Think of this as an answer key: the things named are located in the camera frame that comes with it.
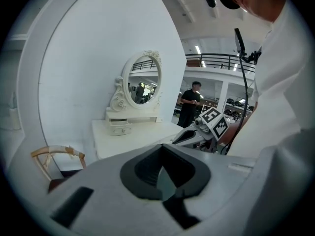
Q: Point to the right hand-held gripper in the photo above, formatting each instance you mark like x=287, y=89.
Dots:
x=214, y=122

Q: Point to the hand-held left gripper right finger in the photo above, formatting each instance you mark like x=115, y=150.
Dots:
x=221, y=176

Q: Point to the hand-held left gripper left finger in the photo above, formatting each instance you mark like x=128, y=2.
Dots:
x=105, y=181

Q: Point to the person's right forearm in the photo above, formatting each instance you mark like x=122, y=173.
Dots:
x=233, y=134

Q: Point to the white ornate dressing table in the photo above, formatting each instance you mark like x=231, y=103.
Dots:
x=137, y=136

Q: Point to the oval vanity mirror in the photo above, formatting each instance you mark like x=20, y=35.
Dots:
x=144, y=82

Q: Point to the wooden chair brown seat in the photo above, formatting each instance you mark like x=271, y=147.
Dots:
x=59, y=150

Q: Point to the black balcony railing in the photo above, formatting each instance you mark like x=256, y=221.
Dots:
x=216, y=58

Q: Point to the person's white shirt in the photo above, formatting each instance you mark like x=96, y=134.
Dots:
x=278, y=82

